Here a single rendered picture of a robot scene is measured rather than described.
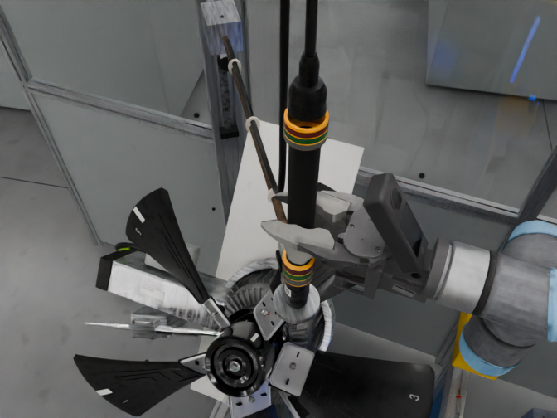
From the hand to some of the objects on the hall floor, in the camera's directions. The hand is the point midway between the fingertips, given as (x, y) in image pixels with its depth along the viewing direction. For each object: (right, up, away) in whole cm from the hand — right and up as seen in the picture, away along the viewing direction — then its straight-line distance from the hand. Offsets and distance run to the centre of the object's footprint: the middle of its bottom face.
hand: (278, 209), depth 62 cm
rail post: (+48, -91, +138) cm, 172 cm away
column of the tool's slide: (-14, -51, +171) cm, 179 cm away
